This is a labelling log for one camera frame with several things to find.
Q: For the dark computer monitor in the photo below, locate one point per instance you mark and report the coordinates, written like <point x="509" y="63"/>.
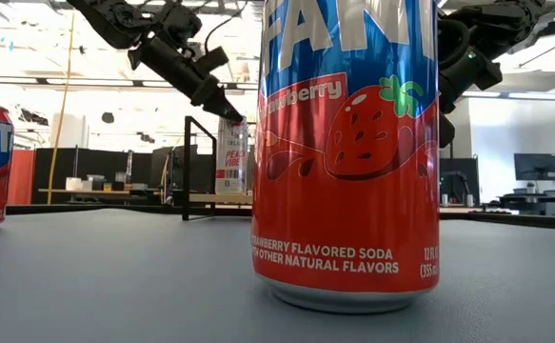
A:
<point x="460" y="178"/>

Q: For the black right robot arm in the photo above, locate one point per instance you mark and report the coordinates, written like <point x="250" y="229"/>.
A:
<point x="505" y="19"/>

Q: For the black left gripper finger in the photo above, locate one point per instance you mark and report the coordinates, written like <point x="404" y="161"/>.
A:
<point x="222" y="105"/>

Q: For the white cylindrical tank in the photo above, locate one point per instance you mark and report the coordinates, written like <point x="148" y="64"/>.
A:
<point x="70" y="131"/>

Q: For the black computer monitor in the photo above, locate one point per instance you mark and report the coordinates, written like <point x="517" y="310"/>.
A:
<point x="536" y="167"/>

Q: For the wooden shelf with black legs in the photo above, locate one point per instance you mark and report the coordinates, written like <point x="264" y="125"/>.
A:
<point x="210" y="198"/>

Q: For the small black round fixture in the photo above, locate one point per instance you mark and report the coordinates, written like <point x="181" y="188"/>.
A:
<point x="107" y="117"/>

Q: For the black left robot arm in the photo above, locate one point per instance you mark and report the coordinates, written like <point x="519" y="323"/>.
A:
<point x="110" y="19"/>

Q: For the white box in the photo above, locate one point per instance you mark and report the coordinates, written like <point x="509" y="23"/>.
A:
<point x="73" y="184"/>

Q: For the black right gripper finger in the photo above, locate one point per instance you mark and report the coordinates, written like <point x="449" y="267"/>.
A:
<point x="447" y="131"/>

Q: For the orange partition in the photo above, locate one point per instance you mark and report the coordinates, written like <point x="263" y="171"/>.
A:
<point x="20" y="176"/>

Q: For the black partition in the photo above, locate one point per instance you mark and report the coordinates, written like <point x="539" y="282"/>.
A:
<point x="91" y="167"/>

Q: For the white slim Celsius can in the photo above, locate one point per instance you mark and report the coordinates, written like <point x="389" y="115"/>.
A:
<point x="233" y="162"/>

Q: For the wooden background table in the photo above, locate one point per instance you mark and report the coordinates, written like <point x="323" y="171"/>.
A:
<point x="91" y="191"/>

